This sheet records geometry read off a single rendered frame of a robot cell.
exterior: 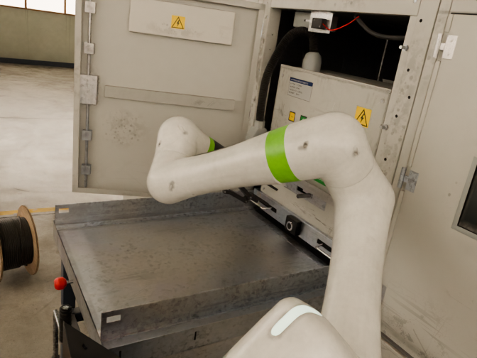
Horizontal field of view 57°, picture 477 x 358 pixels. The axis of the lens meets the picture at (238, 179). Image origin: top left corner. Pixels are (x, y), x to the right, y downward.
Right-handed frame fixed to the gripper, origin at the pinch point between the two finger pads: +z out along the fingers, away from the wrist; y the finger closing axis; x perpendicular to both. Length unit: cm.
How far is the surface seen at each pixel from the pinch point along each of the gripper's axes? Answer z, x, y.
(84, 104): -42, -57, 8
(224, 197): 9.6, -27.8, 9.8
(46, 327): 9, -90, 113
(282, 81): -0.8, -22.4, -35.4
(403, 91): -8, 32, -38
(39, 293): 9, -120, 113
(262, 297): -5.5, 27.4, 22.3
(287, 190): 16.8, -8.9, -4.7
